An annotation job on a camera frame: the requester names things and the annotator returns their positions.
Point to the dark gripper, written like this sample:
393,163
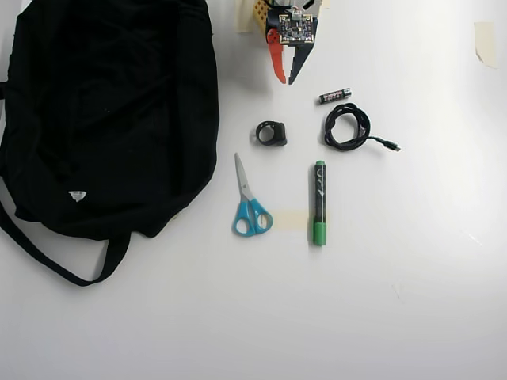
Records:
276,59

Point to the green black marker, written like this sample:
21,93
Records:
319,198

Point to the black fabric bag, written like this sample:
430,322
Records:
103,118

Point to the yellow perforated block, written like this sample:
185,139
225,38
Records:
259,14

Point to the black AAA battery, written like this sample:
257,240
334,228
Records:
334,96

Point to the beige masking tape piece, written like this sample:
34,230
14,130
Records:
243,17

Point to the wide beige masking tape strip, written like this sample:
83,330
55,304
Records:
291,220

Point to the torn beige masking tape strip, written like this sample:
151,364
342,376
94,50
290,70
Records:
485,43

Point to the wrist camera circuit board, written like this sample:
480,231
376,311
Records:
297,28

